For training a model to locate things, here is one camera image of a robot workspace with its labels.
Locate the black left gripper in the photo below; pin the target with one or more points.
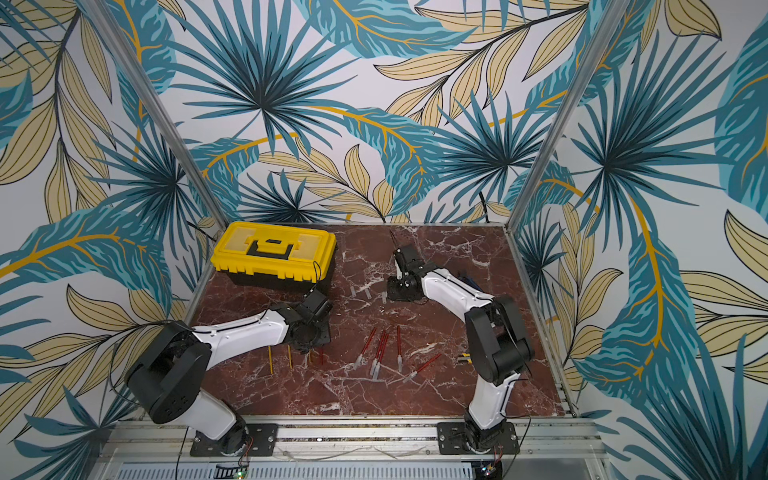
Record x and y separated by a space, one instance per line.
325 338

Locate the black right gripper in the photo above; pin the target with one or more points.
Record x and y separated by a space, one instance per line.
401 287

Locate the red carving knife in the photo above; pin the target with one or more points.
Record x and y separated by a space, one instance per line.
381 359
360 358
399 349
378 354

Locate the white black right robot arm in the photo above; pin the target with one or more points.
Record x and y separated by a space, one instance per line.
498 340

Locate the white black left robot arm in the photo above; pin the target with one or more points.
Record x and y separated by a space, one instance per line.
167 377

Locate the red carving knife angled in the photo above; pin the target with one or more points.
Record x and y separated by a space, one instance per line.
422 368

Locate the yellow black plastic toolbox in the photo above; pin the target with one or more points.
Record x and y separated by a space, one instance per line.
276 257

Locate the blue handled pliers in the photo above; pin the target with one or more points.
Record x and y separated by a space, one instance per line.
469 281

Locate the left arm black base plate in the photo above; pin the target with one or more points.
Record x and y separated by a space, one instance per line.
251 439

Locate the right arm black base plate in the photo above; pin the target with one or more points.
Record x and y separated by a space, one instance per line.
464 438

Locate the aluminium front frame rail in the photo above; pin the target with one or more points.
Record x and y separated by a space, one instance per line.
368 438

